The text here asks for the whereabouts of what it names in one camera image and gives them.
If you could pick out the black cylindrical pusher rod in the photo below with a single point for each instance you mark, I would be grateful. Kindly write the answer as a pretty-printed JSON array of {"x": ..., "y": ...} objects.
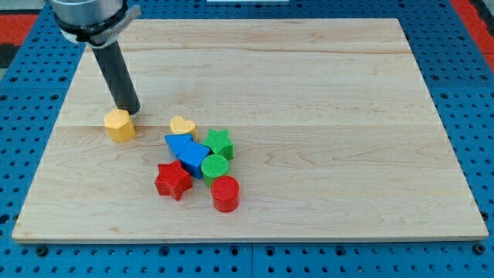
[{"x": 115, "y": 72}]

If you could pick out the yellow hexagon block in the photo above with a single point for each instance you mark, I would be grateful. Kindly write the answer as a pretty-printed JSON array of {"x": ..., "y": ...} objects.
[{"x": 119, "y": 125}]

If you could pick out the blue triangle block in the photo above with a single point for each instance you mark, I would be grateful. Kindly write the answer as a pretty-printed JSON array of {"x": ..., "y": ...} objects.
[{"x": 176, "y": 143}]

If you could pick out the yellow heart block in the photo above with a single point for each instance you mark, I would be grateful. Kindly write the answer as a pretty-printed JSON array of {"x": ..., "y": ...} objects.
[{"x": 180, "y": 125}]

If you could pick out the blue cube block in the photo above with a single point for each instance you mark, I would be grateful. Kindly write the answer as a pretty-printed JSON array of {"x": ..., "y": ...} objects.
[{"x": 191, "y": 157}]

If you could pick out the green star block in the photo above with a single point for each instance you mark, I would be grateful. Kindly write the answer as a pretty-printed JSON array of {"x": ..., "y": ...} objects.
[{"x": 219, "y": 142}]

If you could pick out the red star block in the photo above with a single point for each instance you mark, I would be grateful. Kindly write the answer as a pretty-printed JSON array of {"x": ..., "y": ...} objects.
[{"x": 172, "y": 180}]

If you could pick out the green cylinder block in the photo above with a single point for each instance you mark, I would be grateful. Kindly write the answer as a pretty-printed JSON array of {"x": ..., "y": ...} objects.
[{"x": 212, "y": 167}]

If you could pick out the light wooden board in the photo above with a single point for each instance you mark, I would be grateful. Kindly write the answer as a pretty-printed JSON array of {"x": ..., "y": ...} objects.
[{"x": 336, "y": 136}]

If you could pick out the red cylinder block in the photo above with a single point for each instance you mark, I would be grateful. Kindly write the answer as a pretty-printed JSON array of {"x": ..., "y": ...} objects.
[{"x": 225, "y": 192}]

